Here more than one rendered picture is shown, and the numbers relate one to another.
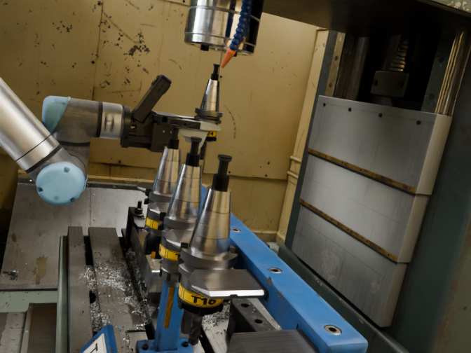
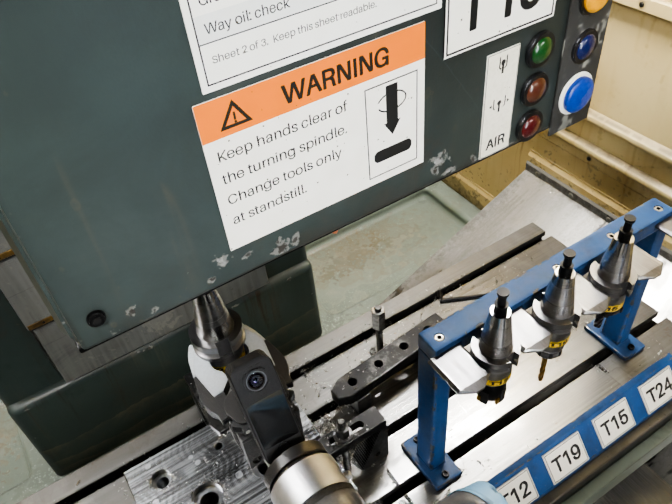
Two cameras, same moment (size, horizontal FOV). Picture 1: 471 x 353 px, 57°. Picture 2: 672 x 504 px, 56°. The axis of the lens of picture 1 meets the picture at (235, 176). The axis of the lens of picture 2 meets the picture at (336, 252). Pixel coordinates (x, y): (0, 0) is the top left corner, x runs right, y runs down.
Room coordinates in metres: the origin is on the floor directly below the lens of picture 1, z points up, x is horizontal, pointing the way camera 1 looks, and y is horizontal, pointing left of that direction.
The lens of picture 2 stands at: (0.87, 0.59, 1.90)
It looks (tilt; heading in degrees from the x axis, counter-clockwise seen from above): 43 degrees down; 266
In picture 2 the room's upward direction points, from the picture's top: 7 degrees counter-clockwise
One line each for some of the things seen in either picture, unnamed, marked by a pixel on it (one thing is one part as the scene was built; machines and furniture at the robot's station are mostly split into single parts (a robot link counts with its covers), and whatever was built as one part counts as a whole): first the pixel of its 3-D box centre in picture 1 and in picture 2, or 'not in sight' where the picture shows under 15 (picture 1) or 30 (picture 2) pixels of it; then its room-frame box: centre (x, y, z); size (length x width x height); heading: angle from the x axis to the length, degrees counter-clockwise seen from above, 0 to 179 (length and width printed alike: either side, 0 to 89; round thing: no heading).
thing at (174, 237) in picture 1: (193, 239); (584, 296); (0.49, 0.04, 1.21); 0.07 x 0.05 x 0.01; 113
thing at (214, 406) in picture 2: not in sight; (224, 397); (0.98, 0.16, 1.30); 0.09 x 0.05 x 0.02; 127
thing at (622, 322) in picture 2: not in sight; (631, 284); (0.31, -0.10, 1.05); 0.10 x 0.05 x 0.30; 113
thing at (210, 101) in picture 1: (212, 95); (208, 308); (0.98, 0.08, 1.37); 0.04 x 0.04 x 0.07
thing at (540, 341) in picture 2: (173, 210); (525, 332); (0.59, 0.08, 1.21); 0.07 x 0.05 x 0.01; 113
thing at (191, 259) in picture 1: (207, 258); (611, 278); (0.44, 0.01, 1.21); 0.06 x 0.06 x 0.03
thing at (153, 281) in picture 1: (185, 254); (240, 487); (1.02, 0.09, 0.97); 0.29 x 0.23 x 0.05; 23
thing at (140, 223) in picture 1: (136, 225); not in sight; (1.14, 0.25, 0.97); 0.13 x 0.03 x 0.15; 23
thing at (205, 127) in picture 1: (199, 135); (257, 356); (0.94, 0.09, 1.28); 0.09 x 0.03 x 0.06; 100
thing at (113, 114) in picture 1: (111, 121); (312, 488); (0.90, 0.28, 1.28); 0.08 x 0.05 x 0.08; 23
